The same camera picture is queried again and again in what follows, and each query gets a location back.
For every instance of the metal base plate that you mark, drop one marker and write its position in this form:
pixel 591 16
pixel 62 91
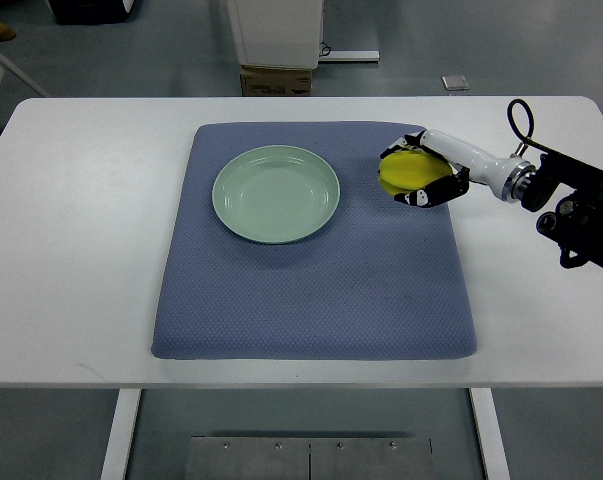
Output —
pixel 309 458

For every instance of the left white table leg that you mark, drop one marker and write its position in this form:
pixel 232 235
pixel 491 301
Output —
pixel 121 435

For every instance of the dark object top left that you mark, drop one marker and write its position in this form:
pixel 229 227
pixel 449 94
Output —
pixel 90 12

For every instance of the yellow starfruit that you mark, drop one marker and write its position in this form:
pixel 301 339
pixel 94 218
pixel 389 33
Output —
pixel 408 171

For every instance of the white table base foot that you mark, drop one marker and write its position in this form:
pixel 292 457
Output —
pixel 349 56

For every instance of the white table leg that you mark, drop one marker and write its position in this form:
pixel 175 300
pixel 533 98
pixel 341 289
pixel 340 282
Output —
pixel 489 434
pixel 121 435

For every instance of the light green plate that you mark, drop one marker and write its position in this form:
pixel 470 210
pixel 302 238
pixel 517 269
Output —
pixel 276 194

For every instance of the blue textured mat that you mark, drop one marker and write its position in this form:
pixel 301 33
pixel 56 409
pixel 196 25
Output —
pixel 380 281

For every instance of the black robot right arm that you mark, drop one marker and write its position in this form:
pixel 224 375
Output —
pixel 568 196

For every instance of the right white table leg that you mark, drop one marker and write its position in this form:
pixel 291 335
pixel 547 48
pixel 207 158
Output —
pixel 489 434

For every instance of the white cabinet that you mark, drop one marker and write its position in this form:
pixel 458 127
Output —
pixel 277 33

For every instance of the grey floor plate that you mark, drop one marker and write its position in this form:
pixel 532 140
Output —
pixel 455 83

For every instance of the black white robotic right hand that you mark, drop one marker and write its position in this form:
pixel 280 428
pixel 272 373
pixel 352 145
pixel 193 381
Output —
pixel 470 164

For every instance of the brown shoe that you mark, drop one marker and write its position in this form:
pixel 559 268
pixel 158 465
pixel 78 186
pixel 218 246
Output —
pixel 7 33

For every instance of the brown cardboard box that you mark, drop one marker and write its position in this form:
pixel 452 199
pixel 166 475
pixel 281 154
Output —
pixel 275 82

